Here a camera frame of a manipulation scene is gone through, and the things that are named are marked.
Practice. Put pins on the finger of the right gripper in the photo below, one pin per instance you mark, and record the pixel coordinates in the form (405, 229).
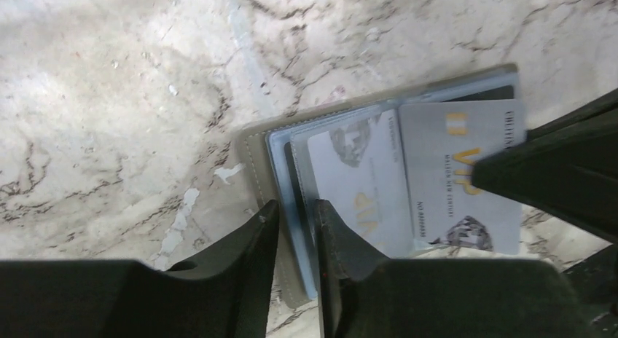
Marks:
(597, 107)
(570, 173)

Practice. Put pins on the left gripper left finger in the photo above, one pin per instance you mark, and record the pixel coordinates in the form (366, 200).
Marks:
(221, 291)

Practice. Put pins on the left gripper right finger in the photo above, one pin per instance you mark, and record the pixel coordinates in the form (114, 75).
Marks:
(363, 293)

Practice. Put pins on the silver VIP credit card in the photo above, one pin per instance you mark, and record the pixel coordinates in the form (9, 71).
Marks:
(359, 168)

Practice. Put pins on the taupe leather card holder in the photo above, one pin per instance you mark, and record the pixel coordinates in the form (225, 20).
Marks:
(264, 148)

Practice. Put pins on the black VIP credit card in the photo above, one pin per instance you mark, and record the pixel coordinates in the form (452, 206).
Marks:
(498, 93)

